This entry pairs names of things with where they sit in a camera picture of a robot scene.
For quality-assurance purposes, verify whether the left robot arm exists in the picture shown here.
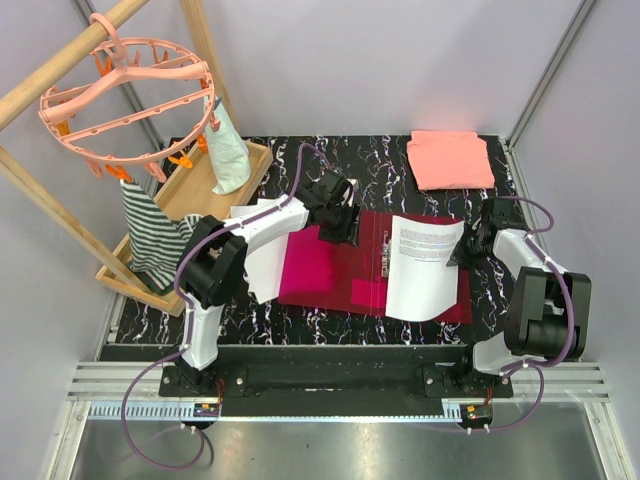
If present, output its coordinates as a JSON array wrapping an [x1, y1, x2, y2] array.
[[175, 172, 360, 396]]

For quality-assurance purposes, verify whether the pink round clip hanger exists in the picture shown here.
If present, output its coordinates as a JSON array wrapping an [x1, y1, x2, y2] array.
[[39, 13, 221, 182]]

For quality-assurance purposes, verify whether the silver folder clip mechanism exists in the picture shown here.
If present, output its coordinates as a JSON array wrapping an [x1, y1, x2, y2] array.
[[381, 230, 391, 278]]

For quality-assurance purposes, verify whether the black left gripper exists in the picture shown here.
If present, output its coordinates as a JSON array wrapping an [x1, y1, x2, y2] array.
[[319, 201, 362, 249]]

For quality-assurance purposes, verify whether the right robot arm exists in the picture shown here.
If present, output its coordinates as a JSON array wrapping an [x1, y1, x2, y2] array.
[[447, 196, 592, 397]]

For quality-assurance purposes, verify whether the white form paper sheet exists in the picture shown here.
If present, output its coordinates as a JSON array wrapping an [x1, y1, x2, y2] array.
[[245, 234, 288, 304]]

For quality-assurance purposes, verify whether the wooden rack frame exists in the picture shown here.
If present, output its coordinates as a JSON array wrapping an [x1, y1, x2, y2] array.
[[0, 0, 234, 301]]

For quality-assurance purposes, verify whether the mint green towel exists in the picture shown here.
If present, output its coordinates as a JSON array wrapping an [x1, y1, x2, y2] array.
[[204, 97, 251, 195]]

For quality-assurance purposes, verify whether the aluminium corner post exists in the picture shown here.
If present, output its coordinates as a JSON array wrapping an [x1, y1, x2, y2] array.
[[506, 0, 599, 148]]

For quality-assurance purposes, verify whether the aluminium front rail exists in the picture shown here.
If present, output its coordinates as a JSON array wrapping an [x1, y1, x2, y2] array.
[[68, 362, 610, 423]]

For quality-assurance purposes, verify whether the folded pink cloth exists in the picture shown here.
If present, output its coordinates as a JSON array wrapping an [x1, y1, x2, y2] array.
[[407, 131, 495, 191]]

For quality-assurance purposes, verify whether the red plastic clip folder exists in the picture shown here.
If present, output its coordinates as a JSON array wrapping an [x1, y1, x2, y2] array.
[[278, 210, 472, 324]]

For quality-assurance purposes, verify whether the wooden tray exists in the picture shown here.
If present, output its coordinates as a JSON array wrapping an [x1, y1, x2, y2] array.
[[94, 137, 275, 318]]

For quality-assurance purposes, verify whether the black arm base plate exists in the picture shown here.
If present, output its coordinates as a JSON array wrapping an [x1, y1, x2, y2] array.
[[159, 345, 513, 421]]

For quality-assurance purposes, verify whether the white printed paper sheet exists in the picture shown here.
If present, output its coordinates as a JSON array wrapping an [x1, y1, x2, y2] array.
[[385, 216, 464, 322]]

